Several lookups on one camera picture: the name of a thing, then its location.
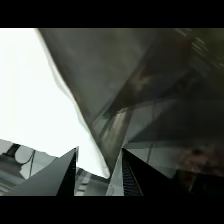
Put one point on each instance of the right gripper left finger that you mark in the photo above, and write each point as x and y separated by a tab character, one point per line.
53	178

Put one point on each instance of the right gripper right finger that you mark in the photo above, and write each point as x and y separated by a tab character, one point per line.
143	180

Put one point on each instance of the white garment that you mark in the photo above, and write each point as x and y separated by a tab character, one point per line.
36	96

